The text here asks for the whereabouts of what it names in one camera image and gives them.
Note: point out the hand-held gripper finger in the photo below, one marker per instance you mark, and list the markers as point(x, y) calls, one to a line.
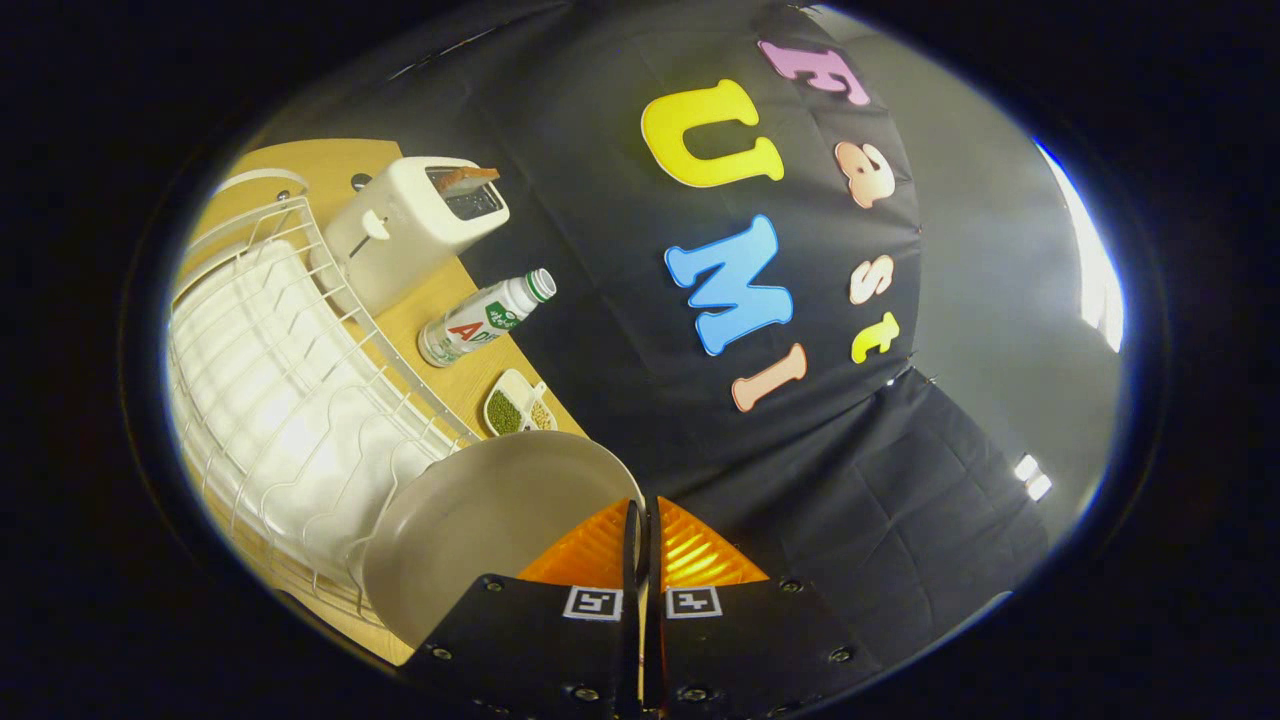
point(630, 570)
point(655, 570)

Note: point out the beige round plate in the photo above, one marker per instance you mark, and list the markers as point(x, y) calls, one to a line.
point(470, 530)

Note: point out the white divided dish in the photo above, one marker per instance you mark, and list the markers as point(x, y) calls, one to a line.
point(515, 383)

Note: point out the black backdrop cloth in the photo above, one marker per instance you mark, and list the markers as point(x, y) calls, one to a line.
point(600, 400)

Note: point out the pile of yellow beans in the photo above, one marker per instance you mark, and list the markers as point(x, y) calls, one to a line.
point(541, 415)

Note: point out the pile of green beans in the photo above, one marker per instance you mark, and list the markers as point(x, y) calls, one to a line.
point(504, 412)

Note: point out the white drink bottle green cap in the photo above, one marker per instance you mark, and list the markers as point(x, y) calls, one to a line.
point(480, 320)

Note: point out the white toaster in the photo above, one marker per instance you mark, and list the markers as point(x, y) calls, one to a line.
point(400, 220)

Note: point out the brown toast slice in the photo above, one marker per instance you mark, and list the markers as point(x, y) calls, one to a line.
point(465, 180)

